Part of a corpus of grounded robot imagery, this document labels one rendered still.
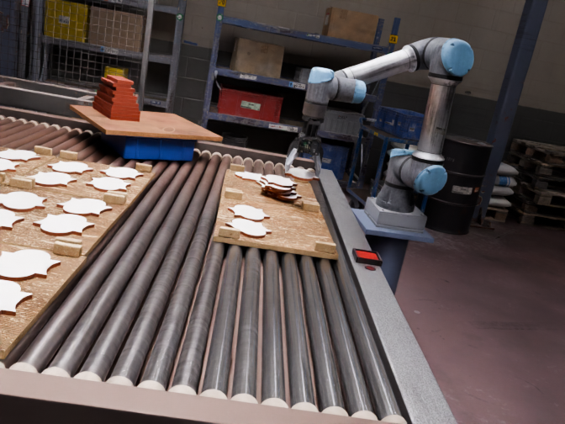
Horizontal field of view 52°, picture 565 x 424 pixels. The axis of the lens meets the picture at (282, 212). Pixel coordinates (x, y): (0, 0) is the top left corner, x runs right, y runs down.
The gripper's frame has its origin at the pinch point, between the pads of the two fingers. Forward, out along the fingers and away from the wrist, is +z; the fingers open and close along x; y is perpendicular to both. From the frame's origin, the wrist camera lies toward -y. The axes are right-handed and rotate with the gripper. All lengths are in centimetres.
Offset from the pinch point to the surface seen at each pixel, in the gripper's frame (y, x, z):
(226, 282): 67, -19, 11
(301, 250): 41.6, -0.2, 10.3
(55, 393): 120, -40, 5
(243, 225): 32.2, -17.0, 9.6
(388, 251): -15, 41, 29
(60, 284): 84, -51, 8
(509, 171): -414, 267, 70
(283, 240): 36.2, -5.1, 10.4
